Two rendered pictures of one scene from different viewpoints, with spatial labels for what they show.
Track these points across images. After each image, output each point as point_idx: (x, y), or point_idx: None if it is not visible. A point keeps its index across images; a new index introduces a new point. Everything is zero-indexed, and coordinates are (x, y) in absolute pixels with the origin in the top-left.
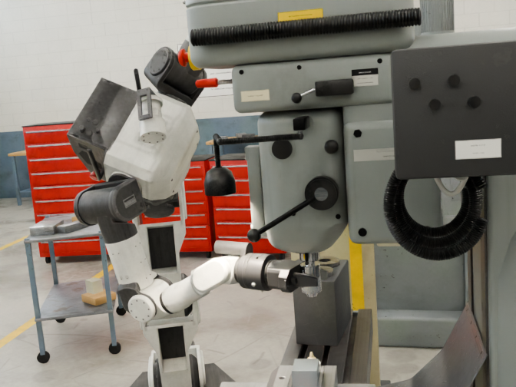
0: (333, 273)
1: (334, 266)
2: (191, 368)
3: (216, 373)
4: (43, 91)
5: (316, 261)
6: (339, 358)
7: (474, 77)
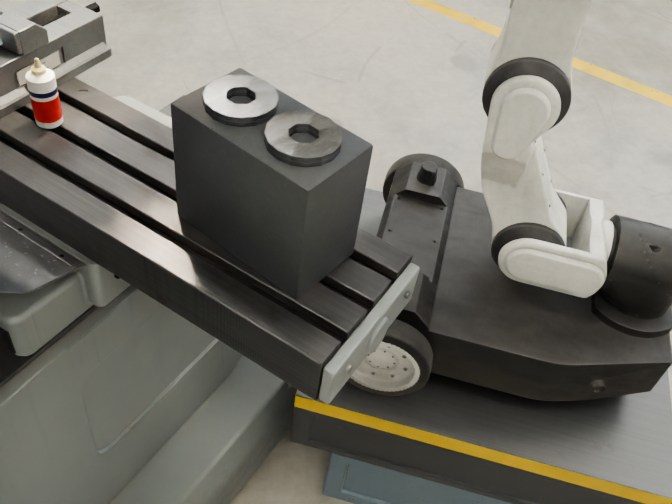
0: (220, 123)
1: (265, 141)
2: (507, 227)
3: (620, 349)
4: None
5: (307, 120)
6: (129, 193)
7: None
